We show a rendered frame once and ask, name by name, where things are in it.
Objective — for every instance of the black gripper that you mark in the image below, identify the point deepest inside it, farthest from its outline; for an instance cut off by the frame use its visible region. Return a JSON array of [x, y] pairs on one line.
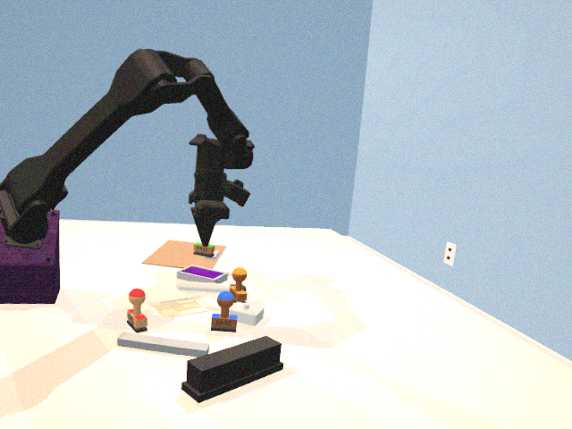
[[208, 208]]

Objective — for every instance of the wooden rubber stamp with red knob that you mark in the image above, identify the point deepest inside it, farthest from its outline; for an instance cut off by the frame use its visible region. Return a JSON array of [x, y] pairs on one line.
[[136, 320]]

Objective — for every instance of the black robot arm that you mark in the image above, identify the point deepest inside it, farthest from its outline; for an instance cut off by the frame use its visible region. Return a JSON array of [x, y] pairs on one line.
[[144, 82]]

